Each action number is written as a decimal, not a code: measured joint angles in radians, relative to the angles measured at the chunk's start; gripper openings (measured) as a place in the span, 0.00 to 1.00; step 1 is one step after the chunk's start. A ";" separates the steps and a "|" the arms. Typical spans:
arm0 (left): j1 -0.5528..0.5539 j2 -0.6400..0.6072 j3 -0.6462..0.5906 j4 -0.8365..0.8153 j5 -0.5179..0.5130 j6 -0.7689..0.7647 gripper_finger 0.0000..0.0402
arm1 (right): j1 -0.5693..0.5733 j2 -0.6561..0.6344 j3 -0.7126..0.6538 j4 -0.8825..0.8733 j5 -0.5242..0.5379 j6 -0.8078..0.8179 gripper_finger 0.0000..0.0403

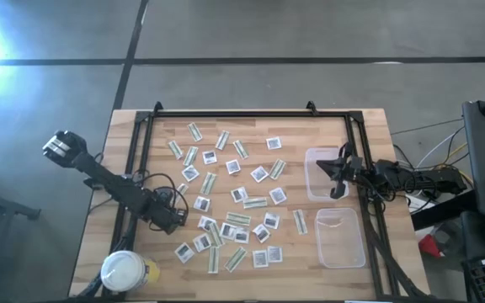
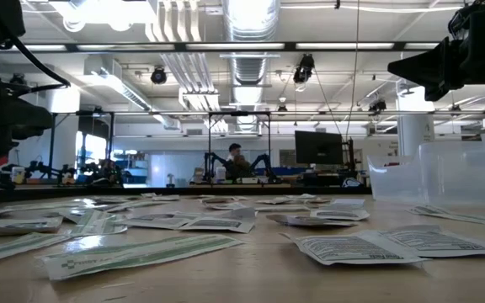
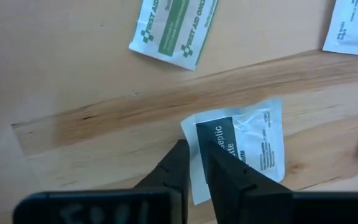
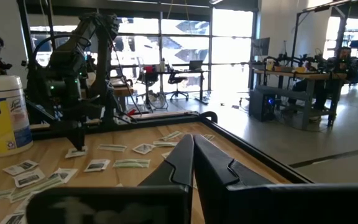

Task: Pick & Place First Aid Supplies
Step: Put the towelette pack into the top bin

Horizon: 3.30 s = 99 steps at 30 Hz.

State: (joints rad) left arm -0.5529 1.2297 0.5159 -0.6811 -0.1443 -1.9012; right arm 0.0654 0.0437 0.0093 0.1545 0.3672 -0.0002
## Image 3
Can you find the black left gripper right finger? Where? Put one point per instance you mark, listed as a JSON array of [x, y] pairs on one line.
[[235, 193]]

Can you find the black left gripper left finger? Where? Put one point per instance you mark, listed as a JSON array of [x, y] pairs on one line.
[[172, 174]]

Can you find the white antiseptic towelette packet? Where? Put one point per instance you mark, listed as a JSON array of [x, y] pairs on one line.
[[353, 28], [259, 140]]

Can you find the white green bandage packet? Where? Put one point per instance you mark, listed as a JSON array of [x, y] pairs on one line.
[[172, 31]]

